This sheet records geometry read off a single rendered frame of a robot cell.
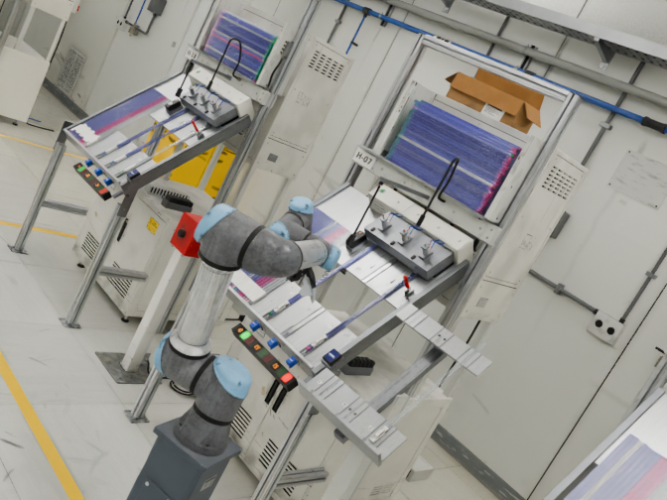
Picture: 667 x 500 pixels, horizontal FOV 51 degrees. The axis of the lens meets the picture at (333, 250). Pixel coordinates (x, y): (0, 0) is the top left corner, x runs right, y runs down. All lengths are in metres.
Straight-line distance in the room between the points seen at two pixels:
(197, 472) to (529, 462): 2.46
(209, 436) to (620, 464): 1.11
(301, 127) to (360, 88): 1.44
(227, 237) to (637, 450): 1.26
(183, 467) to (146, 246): 1.85
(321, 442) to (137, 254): 1.51
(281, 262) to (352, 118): 3.46
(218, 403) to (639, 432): 1.17
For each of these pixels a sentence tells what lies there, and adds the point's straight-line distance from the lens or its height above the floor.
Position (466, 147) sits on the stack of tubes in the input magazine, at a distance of 2.61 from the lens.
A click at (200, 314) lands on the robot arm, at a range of 1.80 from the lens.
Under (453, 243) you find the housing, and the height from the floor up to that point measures 1.25.
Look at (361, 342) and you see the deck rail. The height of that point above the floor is 0.85.
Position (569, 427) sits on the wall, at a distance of 3.95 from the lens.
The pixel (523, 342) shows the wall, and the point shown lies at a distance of 4.05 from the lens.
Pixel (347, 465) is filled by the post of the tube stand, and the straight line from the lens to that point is 2.30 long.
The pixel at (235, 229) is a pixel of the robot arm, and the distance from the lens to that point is 1.65.
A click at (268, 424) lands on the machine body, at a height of 0.27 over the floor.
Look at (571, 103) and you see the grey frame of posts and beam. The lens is 2.56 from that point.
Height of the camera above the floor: 1.55
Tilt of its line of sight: 12 degrees down
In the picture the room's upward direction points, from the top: 28 degrees clockwise
